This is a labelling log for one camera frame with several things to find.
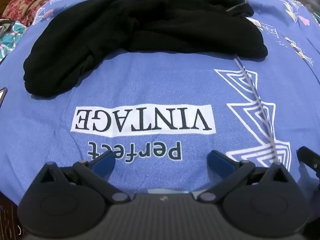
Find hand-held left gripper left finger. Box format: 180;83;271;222
32;151;131;204

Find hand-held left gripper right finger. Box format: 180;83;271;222
194;150;293;203

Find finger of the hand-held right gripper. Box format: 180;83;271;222
297;146;320;180

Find black pants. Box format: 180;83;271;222
23;0;268;97

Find blue printed bedsheet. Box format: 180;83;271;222
0;0;320;205

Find carved wooden headboard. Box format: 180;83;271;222
0;196;24;240

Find smartphone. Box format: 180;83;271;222
0;87;8;107

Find teal patterned pillow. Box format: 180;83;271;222
0;21;28;62

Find crumpled grey floral cloth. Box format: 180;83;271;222
0;19;16;34

